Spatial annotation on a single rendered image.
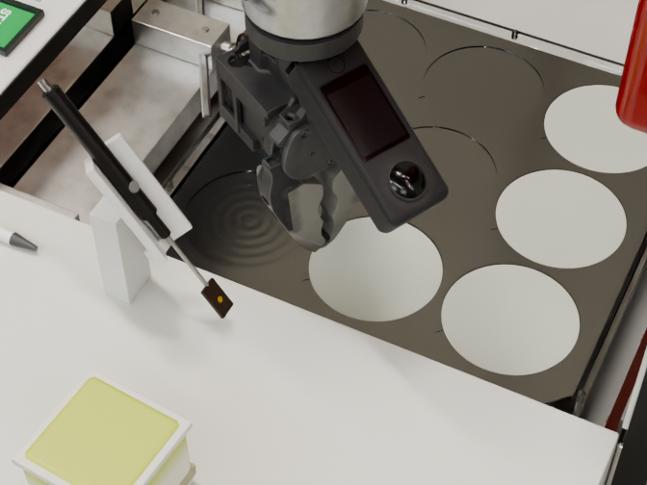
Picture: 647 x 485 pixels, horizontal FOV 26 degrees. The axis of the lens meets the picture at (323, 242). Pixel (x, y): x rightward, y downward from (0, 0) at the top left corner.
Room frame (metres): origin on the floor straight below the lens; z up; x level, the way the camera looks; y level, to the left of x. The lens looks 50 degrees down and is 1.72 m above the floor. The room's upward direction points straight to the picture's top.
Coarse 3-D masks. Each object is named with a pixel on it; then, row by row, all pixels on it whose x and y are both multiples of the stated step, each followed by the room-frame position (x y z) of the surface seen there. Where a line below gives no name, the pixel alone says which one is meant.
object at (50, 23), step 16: (16, 0) 0.89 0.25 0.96; (32, 0) 0.89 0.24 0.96; (48, 0) 0.89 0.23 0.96; (64, 0) 0.89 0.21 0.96; (80, 0) 0.89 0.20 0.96; (48, 16) 0.87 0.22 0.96; (64, 16) 0.87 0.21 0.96; (32, 32) 0.85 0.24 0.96; (48, 32) 0.85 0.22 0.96; (16, 48) 0.83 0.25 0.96; (32, 48) 0.83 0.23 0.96; (0, 64) 0.82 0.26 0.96; (16, 64) 0.82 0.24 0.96; (0, 80) 0.80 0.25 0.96
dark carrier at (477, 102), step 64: (384, 64) 0.88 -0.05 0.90; (448, 64) 0.88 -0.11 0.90; (512, 64) 0.88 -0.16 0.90; (576, 64) 0.88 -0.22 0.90; (448, 128) 0.80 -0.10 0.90; (512, 128) 0.80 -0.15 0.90; (192, 192) 0.73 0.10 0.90; (256, 192) 0.73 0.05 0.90; (640, 192) 0.73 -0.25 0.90; (192, 256) 0.67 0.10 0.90; (256, 256) 0.67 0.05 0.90; (448, 256) 0.67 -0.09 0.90; (512, 256) 0.67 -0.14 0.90; (512, 384) 0.55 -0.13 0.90; (576, 384) 0.55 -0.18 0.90
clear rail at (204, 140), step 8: (216, 120) 0.81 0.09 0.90; (224, 120) 0.81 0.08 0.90; (208, 128) 0.80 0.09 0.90; (216, 128) 0.80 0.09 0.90; (224, 128) 0.81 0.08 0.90; (200, 136) 0.79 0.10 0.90; (208, 136) 0.79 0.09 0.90; (216, 136) 0.80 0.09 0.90; (200, 144) 0.78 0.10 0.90; (208, 144) 0.79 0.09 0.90; (192, 152) 0.77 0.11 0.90; (200, 152) 0.78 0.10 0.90; (184, 160) 0.77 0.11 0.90; (192, 160) 0.77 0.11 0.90; (200, 160) 0.77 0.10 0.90; (176, 168) 0.76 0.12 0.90; (184, 168) 0.76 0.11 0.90; (192, 168) 0.76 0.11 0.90; (168, 176) 0.75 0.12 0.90; (176, 176) 0.75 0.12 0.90; (184, 176) 0.75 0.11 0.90; (176, 184) 0.74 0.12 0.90; (168, 192) 0.73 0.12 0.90; (176, 192) 0.74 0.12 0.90
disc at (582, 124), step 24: (576, 96) 0.84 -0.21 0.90; (600, 96) 0.84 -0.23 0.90; (552, 120) 0.81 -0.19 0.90; (576, 120) 0.81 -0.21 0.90; (600, 120) 0.81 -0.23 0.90; (552, 144) 0.79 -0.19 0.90; (576, 144) 0.79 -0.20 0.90; (600, 144) 0.79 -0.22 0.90; (624, 144) 0.79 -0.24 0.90; (600, 168) 0.76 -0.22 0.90; (624, 168) 0.76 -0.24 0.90
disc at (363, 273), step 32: (352, 224) 0.70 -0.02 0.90; (320, 256) 0.67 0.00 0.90; (352, 256) 0.67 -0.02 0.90; (384, 256) 0.67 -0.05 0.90; (416, 256) 0.67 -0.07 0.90; (320, 288) 0.64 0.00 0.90; (352, 288) 0.64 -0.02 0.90; (384, 288) 0.64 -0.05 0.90; (416, 288) 0.64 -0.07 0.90; (384, 320) 0.61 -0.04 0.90
